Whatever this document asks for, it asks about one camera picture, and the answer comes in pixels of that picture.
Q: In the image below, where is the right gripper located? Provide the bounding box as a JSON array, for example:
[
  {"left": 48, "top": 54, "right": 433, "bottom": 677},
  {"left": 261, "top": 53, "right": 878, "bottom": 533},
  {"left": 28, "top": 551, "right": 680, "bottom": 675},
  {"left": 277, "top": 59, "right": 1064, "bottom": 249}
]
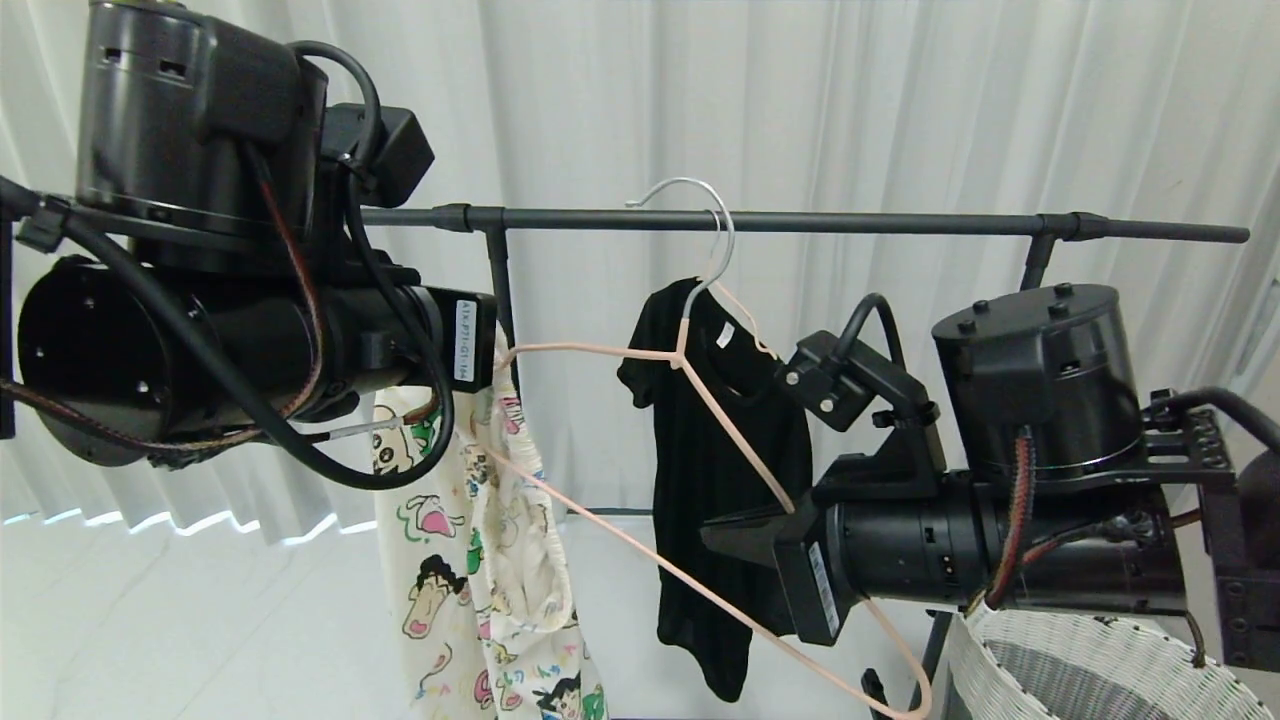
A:
[{"left": 775, "top": 488, "right": 1001, "bottom": 646}]

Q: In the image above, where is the black t-shirt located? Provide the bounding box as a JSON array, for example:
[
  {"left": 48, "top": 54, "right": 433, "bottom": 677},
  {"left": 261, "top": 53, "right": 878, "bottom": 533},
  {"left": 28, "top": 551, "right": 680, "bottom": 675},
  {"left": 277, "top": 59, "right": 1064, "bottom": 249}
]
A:
[{"left": 617, "top": 278, "right": 816, "bottom": 703}]

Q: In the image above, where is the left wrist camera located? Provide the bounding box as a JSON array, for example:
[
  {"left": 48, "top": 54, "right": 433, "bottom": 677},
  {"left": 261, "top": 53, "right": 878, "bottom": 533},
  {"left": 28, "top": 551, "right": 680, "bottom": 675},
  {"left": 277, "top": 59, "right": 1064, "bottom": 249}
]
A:
[{"left": 318, "top": 103, "right": 436, "bottom": 291}]

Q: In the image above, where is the black clothes rack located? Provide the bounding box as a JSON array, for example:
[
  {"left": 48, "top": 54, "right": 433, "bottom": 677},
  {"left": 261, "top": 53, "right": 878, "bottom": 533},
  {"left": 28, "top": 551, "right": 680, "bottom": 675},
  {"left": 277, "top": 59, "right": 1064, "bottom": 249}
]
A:
[{"left": 360, "top": 205, "right": 1251, "bottom": 720}]

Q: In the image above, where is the cream printed garment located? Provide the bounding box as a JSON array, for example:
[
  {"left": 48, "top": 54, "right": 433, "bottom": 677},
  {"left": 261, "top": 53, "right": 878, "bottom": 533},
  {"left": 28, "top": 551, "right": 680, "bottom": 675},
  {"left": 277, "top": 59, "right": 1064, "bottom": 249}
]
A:
[{"left": 372, "top": 330, "right": 609, "bottom": 720}]

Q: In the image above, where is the white laundry basket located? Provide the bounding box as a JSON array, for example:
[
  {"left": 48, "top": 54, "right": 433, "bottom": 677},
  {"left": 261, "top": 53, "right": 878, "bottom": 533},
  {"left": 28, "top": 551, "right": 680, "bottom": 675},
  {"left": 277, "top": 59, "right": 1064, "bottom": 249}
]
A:
[{"left": 945, "top": 600, "right": 1276, "bottom": 720}]

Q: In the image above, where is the pink clothes hanger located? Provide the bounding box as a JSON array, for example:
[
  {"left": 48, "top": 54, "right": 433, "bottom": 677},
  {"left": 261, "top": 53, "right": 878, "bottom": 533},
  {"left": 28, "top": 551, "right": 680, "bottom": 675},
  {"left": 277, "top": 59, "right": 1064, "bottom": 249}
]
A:
[
  {"left": 478, "top": 178, "right": 933, "bottom": 720},
  {"left": 700, "top": 210, "right": 779, "bottom": 361}
]

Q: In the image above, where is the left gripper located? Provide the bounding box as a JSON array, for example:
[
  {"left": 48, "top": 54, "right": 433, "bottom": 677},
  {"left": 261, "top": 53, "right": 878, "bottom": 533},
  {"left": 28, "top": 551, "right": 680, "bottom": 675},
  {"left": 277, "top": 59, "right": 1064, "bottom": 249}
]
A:
[{"left": 322, "top": 285, "right": 498, "bottom": 396}]

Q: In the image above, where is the white curtain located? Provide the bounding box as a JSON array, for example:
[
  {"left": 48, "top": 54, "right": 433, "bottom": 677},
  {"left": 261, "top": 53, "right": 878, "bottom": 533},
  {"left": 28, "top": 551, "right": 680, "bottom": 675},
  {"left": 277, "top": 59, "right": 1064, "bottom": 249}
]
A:
[{"left": 0, "top": 0, "right": 1280, "bottom": 546}]

